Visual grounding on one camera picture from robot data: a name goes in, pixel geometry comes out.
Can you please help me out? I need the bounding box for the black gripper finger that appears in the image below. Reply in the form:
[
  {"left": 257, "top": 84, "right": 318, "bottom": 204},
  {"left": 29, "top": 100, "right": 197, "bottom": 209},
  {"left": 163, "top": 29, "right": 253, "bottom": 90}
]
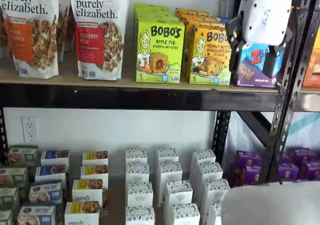
[
  {"left": 224, "top": 11, "right": 247, "bottom": 77},
  {"left": 262, "top": 27, "right": 293, "bottom": 78}
]

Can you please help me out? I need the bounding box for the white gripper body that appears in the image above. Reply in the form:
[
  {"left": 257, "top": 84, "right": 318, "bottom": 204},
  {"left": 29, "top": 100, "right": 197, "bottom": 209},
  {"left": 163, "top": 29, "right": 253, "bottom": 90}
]
[{"left": 237, "top": 0, "right": 295, "bottom": 47}]

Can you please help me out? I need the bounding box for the yellow apple pie oat box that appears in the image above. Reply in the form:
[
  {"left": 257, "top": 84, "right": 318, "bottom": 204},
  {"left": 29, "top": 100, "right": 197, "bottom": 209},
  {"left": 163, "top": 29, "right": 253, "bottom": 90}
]
[{"left": 134, "top": 16, "right": 186, "bottom": 84}]

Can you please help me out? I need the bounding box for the blue Zbar box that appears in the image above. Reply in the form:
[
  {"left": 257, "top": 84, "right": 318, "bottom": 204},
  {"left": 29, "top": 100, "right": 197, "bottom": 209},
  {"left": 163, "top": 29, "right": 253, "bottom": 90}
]
[
  {"left": 234, "top": 41, "right": 283, "bottom": 90},
  {"left": 216, "top": 16, "right": 236, "bottom": 25}
]

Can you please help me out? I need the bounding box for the yellow Bobo's peanut butter box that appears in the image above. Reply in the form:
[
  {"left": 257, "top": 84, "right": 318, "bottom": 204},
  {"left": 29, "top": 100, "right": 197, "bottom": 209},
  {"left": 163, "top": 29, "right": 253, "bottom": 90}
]
[
  {"left": 174, "top": 7, "right": 211, "bottom": 15},
  {"left": 179, "top": 12, "right": 218, "bottom": 20},
  {"left": 183, "top": 17, "right": 226, "bottom": 26},
  {"left": 184, "top": 21, "right": 232, "bottom": 86}
]

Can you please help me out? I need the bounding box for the orange snack box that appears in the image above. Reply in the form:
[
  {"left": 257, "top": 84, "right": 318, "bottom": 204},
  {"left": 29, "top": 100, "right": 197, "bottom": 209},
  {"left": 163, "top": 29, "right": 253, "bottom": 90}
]
[{"left": 301, "top": 26, "right": 320, "bottom": 89}]

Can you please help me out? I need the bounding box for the grey horizontal shelf beam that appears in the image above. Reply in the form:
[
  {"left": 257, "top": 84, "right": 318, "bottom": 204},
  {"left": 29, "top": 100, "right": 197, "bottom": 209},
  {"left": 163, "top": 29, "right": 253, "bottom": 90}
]
[{"left": 293, "top": 93, "right": 320, "bottom": 113}]

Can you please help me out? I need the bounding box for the black diagonal shelf brace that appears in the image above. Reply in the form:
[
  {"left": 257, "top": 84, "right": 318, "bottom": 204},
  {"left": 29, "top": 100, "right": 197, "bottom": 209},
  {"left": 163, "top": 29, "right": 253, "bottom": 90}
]
[{"left": 234, "top": 111, "right": 275, "bottom": 146}]

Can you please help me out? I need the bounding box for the green Bobo's apple pie box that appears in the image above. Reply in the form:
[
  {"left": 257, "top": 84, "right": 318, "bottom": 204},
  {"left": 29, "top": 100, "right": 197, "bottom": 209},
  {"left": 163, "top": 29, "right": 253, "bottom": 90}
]
[
  {"left": 133, "top": 2, "right": 171, "bottom": 9},
  {"left": 134, "top": 6, "right": 176, "bottom": 14},
  {"left": 135, "top": 11, "right": 180, "bottom": 20}
]

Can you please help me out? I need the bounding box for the purple cookie box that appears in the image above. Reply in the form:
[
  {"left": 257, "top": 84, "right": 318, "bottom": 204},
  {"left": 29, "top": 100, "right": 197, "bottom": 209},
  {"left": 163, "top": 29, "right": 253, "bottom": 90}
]
[
  {"left": 291, "top": 147, "right": 316, "bottom": 162},
  {"left": 303, "top": 161, "right": 320, "bottom": 181},
  {"left": 236, "top": 150, "right": 263, "bottom": 167},
  {"left": 243, "top": 164, "right": 263, "bottom": 186},
  {"left": 277, "top": 161, "right": 300, "bottom": 183}
]

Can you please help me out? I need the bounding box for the black horizontal shelf beam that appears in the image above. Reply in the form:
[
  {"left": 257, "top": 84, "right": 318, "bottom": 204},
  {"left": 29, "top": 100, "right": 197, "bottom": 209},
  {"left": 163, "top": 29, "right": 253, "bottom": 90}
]
[{"left": 0, "top": 82, "right": 280, "bottom": 112}]

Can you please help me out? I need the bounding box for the wooden shelf board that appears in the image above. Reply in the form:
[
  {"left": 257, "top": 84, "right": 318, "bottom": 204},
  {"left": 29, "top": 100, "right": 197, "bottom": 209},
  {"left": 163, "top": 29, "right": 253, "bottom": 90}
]
[
  {"left": 0, "top": 144, "right": 236, "bottom": 225},
  {"left": 0, "top": 44, "right": 281, "bottom": 92}
]

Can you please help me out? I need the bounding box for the yellow label granola box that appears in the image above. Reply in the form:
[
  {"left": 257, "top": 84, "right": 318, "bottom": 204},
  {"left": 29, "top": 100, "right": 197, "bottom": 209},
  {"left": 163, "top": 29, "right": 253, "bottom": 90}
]
[
  {"left": 81, "top": 150, "right": 109, "bottom": 166},
  {"left": 71, "top": 179, "right": 104, "bottom": 206},
  {"left": 80, "top": 164, "right": 109, "bottom": 182},
  {"left": 64, "top": 201, "right": 101, "bottom": 225}
]

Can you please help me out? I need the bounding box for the blue label food box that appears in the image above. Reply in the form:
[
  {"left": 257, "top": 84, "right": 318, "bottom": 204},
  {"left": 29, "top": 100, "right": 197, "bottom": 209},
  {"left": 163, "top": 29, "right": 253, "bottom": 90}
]
[
  {"left": 40, "top": 149, "right": 70, "bottom": 167},
  {"left": 28, "top": 181, "right": 63, "bottom": 206},
  {"left": 34, "top": 164, "right": 68, "bottom": 183},
  {"left": 16, "top": 204, "right": 57, "bottom": 225}
]

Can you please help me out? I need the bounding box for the green label food box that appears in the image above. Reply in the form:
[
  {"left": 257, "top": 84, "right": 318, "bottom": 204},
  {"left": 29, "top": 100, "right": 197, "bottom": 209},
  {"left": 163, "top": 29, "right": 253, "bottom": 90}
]
[
  {"left": 0, "top": 208, "right": 15, "bottom": 225},
  {"left": 7, "top": 144, "right": 40, "bottom": 166},
  {"left": 0, "top": 187, "right": 21, "bottom": 208},
  {"left": 0, "top": 167, "right": 30, "bottom": 188}
]

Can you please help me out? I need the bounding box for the white teal plastic sheet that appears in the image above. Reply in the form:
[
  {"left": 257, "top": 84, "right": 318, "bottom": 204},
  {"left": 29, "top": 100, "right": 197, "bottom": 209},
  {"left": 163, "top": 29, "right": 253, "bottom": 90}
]
[{"left": 226, "top": 111, "right": 320, "bottom": 161}]

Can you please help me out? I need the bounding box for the white patterned carton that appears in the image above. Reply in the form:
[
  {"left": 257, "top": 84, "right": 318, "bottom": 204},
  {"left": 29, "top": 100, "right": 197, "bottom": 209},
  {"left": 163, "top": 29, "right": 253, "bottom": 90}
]
[
  {"left": 196, "top": 162, "right": 224, "bottom": 182},
  {"left": 207, "top": 201, "right": 227, "bottom": 225},
  {"left": 170, "top": 203, "right": 201, "bottom": 225},
  {"left": 163, "top": 180, "right": 194, "bottom": 207},
  {"left": 124, "top": 148, "right": 148, "bottom": 165},
  {"left": 191, "top": 149, "right": 217, "bottom": 166},
  {"left": 201, "top": 178, "right": 231, "bottom": 206},
  {"left": 127, "top": 182, "right": 154, "bottom": 208},
  {"left": 124, "top": 206, "right": 156, "bottom": 225},
  {"left": 156, "top": 147, "right": 180, "bottom": 164},
  {"left": 159, "top": 161, "right": 183, "bottom": 183},
  {"left": 125, "top": 162, "right": 150, "bottom": 185}
]

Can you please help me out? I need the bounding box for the orange label granola bag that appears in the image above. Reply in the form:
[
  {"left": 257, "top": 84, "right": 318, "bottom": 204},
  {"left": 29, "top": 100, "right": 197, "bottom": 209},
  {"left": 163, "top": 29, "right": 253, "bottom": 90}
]
[
  {"left": 0, "top": 0, "right": 61, "bottom": 80},
  {"left": 0, "top": 8, "right": 12, "bottom": 61}
]

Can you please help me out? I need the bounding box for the black perforated upright post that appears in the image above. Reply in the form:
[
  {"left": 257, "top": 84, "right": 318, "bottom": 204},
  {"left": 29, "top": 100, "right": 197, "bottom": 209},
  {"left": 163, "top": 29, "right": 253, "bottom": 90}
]
[
  {"left": 264, "top": 0, "right": 320, "bottom": 183},
  {"left": 0, "top": 107, "right": 8, "bottom": 167},
  {"left": 213, "top": 111, "right": 232, "bottom": 167}
]

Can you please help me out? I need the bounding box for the white wall outlet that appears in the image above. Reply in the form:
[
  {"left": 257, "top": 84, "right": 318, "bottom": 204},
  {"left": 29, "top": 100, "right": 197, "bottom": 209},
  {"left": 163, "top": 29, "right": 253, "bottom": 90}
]
[{"left": 21, "top": 116, "right": 38, "bottom": 143}]

